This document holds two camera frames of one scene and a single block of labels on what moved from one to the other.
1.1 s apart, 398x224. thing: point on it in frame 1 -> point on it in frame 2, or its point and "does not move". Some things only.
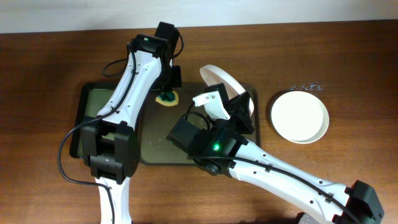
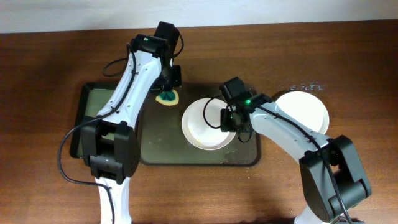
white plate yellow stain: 300,117 does not move
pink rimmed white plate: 212,75 -> 201,124
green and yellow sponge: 168,99 does not move
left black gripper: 177,82 does not move
